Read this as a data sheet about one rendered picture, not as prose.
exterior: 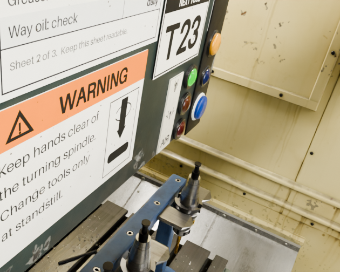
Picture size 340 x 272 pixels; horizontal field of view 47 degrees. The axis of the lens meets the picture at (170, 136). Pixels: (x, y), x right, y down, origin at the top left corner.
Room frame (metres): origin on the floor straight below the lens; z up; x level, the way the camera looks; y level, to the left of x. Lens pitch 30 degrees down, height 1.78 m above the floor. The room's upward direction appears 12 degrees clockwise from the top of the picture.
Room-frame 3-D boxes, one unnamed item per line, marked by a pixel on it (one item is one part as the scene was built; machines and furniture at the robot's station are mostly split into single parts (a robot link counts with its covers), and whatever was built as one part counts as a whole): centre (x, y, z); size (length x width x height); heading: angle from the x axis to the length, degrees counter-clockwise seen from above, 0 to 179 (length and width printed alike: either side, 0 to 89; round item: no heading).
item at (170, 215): (0.64, -0.05, 1.21); 0.07 x 0.05 x 0.01; 69
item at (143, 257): (0.49, 0.01, 1.26); 0.04 x 0.04 x 0.07
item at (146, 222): (0.49, 0.01, 1.31); 0.02 x 0.02 x 0.03
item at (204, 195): (0.74, -0.09, 1.21); 0.07 x 0.05 x 0.01; 69
